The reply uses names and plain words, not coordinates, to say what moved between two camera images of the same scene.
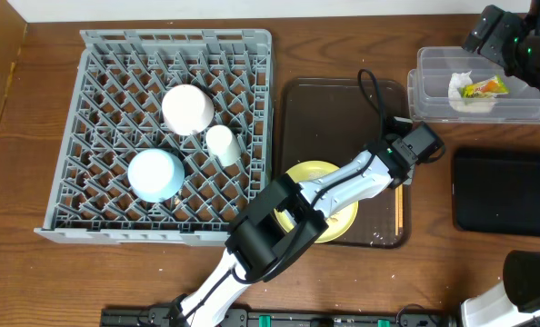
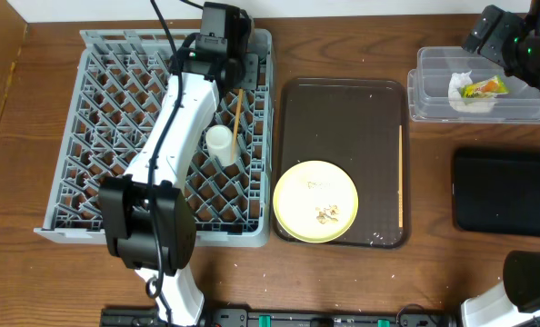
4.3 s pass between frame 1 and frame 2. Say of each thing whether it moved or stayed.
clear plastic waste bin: stayed
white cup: stayed
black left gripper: moved
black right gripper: stayed
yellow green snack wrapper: stayed
